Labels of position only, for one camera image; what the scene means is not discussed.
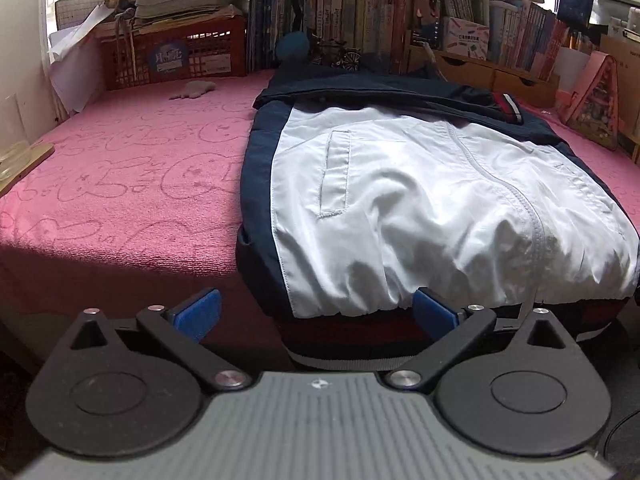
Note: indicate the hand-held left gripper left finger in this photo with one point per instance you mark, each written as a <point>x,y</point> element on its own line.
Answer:
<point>197,312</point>

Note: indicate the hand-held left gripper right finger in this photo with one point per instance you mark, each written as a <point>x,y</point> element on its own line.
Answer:
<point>435,312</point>

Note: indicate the navy and white jacket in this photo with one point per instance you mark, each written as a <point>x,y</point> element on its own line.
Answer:
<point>425,210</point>

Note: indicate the small grey glove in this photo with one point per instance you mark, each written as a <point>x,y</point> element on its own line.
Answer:
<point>195,87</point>

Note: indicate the wooden board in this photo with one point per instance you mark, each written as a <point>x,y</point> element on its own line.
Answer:
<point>25,165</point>

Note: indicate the wooden organizer drawer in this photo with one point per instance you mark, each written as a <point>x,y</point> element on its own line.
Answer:
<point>525,91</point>
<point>465,75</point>

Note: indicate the wooden desk organizer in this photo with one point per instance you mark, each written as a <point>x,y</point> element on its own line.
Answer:
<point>415,60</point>

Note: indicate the red plastic crate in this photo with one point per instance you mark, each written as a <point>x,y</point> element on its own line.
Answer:
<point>210,55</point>

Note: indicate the pink toy house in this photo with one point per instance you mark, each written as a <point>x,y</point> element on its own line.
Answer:
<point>595,105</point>

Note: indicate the clear plastic stand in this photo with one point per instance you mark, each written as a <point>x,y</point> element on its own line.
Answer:
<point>12,125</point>

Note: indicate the black miniature bicycle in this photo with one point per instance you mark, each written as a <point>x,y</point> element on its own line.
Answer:
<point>350,57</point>

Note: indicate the white paper sheet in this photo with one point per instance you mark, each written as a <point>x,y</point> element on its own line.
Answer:
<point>75,70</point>

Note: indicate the white box with pencil print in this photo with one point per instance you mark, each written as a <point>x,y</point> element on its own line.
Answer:
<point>465,37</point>

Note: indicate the teal plush ball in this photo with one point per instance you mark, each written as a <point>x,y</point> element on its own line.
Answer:
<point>292,46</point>

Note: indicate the row of books on organizer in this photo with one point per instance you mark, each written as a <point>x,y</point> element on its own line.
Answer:
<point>525,35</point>

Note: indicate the smartphone with lit screen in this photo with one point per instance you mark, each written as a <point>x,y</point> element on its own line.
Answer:
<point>425,20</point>

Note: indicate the row of tall blue books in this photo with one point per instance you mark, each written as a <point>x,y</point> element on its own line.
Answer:
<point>265,15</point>

